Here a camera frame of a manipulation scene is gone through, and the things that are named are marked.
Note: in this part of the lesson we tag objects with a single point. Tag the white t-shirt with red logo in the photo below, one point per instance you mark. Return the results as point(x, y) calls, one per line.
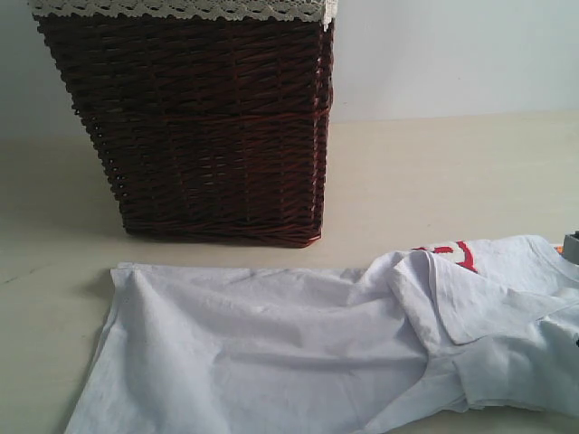
point(462, 325)

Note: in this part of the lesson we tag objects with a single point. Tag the dark brown wicker basket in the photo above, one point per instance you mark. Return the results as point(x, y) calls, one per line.
point(206, 130)

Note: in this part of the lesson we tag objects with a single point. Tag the cream lace basket liner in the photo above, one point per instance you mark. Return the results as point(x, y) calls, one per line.
point(323, 11)

